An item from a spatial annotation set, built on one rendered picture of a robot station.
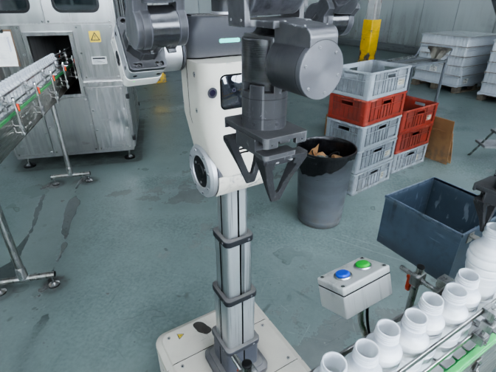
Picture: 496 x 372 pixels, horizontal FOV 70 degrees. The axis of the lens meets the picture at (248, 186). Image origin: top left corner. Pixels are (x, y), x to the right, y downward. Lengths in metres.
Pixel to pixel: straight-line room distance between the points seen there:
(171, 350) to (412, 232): 1.12
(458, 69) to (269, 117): 7.61
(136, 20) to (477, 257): 0.78
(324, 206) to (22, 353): 2.08
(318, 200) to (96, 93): 2.51
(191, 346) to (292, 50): 1.53
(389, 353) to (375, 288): 0.19
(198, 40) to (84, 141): 3.36
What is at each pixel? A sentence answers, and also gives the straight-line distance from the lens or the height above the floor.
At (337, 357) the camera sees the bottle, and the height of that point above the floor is 1.16.
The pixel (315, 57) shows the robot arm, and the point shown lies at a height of 1.58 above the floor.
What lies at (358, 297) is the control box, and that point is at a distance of 0.79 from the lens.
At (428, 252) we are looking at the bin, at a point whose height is 0.81.
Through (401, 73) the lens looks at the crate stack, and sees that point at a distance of 3.47.
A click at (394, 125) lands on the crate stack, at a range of 3.60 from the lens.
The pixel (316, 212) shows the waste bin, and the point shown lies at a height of 0.16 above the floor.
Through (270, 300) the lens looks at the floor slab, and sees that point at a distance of 2.28.
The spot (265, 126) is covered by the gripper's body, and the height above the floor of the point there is 1.49.
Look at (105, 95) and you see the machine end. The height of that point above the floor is 0.74.
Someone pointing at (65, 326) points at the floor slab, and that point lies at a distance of 2.38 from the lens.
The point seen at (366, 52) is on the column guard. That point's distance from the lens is 10.91.
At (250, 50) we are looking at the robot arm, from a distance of 0.42.
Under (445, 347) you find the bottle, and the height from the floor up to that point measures 1.04.
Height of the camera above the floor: 1.63
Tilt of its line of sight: 28 degrees down
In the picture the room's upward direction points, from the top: straight up
